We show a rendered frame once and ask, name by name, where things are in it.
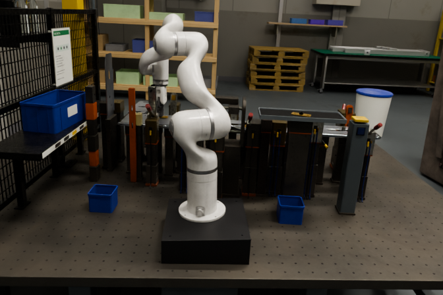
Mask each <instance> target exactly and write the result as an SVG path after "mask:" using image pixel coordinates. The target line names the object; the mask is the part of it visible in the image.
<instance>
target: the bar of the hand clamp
mask: <svg viewBox="0 0 443 295"><path fill-rule="evenodd" d="M148 104H149V105H150V106H151V108H152V110H153V112H155V119H156V114H157V101H156V85H155V84H152V85H151V86H148Z"/></svg>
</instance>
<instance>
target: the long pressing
mask: <svg viewBox="0 0 443 295"><path fill-rule="evenodd" d="M163 116H168V118H160V121H159V128H169V122H170V119H171V117H172V115H163ZM146 119H147V114H142V127H145V120H146ZM117 124H118V125H120V126H129V114H126V115H125V116H124V117H123V118H122V119H121V120H120V121H119V122H118V123H117ZM231 124H241V121H234V120H231ZM231 128H232V129H235V130H241V126H240V125H231ZM341 128H342V126H326V125H324V129H323V135H322V136H323V137H335V138H347V130H348V126H346V129H345V130H346V131H341ZM333 130H340V131H333ZM380 139H381V137H380V136H379V135H378V134H377V133H376V139H375V140H380Z"/></svg>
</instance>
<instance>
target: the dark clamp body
mask: <svg viewBox="0 0 443 295"><path fill-rule="evenodd" d="M260 131H261V121H260V119H252V120H251V125H250V126H247V124H246V131H245V133H246V134H245V147H246V150H245V161H244V167H243V177H242V179H243V185H242V186H241V193H242V196H248V198H247V199H249V196H254V197H256V191H255V190H256V174H257V155H258V148H260Z"/></svg>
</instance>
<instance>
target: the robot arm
mask: <svg viewBox="0 0 443 295"><path fill-rule="evenodd" d="M207 51H208V41H207V39H206V37H205V36H204V35H203V34H201V33H199V32H183V21H182V20H181V18H180V17H179V16H177V15H176V14H169V15H167V16H166V17H165V18H164V20H163V23H162V27H161V28H160V29H159V30H158V31H157V33H156V35H155V36H154V39H153V47H152V48H150V49H148V50H146V51H145V52H144V53H143V54H142V56H141V58H140V62H139V65H138V70H139V72H140V73H141V74H143V75H152V77H153V84H155V85H156V101H157V113H159V117H162V116H163V110H164V108H163V105H164V104H165V103H166V101H167V90H166V86H167V85H168V79H169V59H170V58H171V57H172V56H186V57H187V58H186V59H185V60H184V61H183V62H182V63H181V64H180V65H179V67H178V69H177V79H178V82H179V87H180V89H181V92H182V94H183V95H184V96H185V98H186V99H187V100H188V101H190V102H191V103H193V104H194V105H196V106H197V107H199V108H200V109H195V110H187V111H179V112H177V113H175V114H174V115H173V116H172V117H171V119H170V122H169V131H170V133H171V135H172V137H173V138H174V140H175V141H176V142H177V143H178V144H179V145H180V146H181V148H182V149H183V151H184V152H185V155H186V158H187V201H185V202H183V203H182V204H181V205H180V206H179V214H180V216H182V218H184V219H186V220H188V221H191V222H195V223H208V222H212V221H216V220H218V219H220V218H221V217H223V216H224V214H225V205H224V204H223V203H222V202H220V201H218V200H217V177H218V160H217V155H216V153H215V152H214V151H212V150H210V149H207V148H204V147H200V146H198V145H197V144H196V143H197V142H198V141H204V140H215V139H220V138H223V137H225V136H227V135H228V134H229V131H230V130H231V120H230V117H229V115H228V113H227V111H226V110H225V109H224V107H223V106H222V105H221V104H220V103H219V102H218V101H217V100H216V99H215V98H214V96H213V95H212V94H211V93H210V92H209V91H208V90H207V88H206V86H205V83H204V79H203V77H202V72H201V69H200V63H201V61H202V60H203V58H204V57H205V55H206V53H207Z"/></svg>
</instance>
